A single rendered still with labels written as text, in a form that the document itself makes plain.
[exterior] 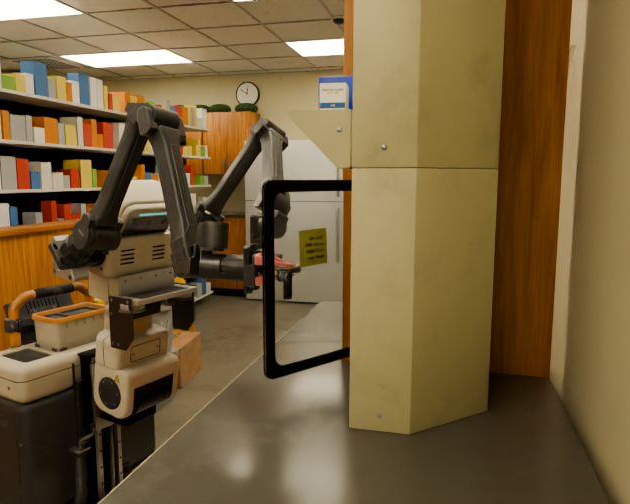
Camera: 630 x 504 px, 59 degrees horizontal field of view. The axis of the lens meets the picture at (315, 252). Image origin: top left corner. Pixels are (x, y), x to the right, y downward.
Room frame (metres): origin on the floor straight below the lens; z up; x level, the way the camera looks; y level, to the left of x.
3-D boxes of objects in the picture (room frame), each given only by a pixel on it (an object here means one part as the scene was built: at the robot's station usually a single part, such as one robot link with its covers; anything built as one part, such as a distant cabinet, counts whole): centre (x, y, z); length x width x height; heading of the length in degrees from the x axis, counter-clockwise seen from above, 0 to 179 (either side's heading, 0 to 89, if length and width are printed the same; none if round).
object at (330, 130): (1.13, -0.05, 1.46); 0.32 x 0.12 x 0.10; 166
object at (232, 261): (1.19, 0.16, 1.20); 0.07 x 0.07 x 0.10; 76
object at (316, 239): (1.16, -0.01, 1.19); 0.30 x 0.01 x 0.40; 131
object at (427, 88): (1.08, -0.22, 1.33); 0.32 x 0.25 x 0.77; 166
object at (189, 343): (3.73, 1.01, 0.14); 0.41 x 0.32 x 0.28; 172
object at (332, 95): (1.09, -0.04, 1.54); 0.05 x 0.05 x 0.06; 80
